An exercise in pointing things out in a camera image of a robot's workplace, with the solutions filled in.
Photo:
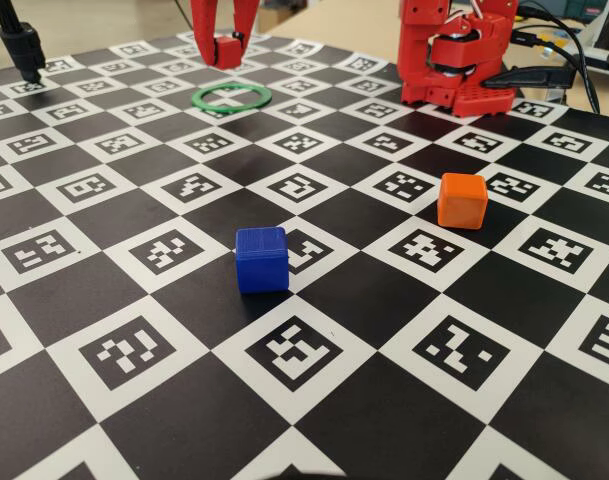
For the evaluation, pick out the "red robot arm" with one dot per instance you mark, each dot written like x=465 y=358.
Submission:
x=419 y=50

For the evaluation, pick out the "orange cube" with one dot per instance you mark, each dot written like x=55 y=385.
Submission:
x=461 y=202

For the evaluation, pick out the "black white marker checkerboard mat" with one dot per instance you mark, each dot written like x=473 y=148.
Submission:
x=334 y=400

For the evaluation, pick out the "brown cardboard box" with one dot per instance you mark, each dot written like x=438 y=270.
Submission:
x=279 y=17

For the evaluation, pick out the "black tripod pole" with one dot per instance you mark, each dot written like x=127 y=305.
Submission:
x=26 y=50

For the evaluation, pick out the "blue cube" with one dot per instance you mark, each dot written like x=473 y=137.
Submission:
x=261 y=262

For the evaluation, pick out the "red cube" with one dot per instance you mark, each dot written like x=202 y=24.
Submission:
x=228 y=52

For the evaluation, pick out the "white grey device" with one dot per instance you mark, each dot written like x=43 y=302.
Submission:
x=606 y=45

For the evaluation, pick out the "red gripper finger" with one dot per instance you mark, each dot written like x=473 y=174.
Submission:
x=204 y=30
x=246 y=20

